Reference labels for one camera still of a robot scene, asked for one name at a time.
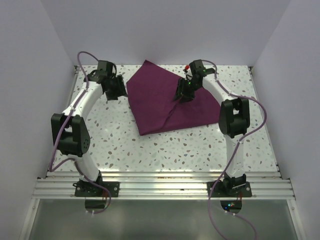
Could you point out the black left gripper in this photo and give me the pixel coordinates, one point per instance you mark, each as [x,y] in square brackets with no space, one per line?
[121,91]

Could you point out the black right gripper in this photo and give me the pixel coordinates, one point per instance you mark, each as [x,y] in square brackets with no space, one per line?
[181,90]

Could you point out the purple cloth mat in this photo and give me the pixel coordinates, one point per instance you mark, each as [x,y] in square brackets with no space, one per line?
[151,92]

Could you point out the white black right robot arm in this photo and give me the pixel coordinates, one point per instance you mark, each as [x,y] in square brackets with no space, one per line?
[233,123]

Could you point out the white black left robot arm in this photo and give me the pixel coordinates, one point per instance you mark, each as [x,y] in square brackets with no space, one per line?
[69,131]

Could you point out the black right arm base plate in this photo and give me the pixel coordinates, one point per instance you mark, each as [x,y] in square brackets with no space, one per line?
[222,191]

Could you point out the aluminium frame rail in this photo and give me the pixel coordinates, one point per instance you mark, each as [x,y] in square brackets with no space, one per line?
[183,185]

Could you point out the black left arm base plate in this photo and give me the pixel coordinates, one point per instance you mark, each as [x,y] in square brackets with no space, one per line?
[88,190]

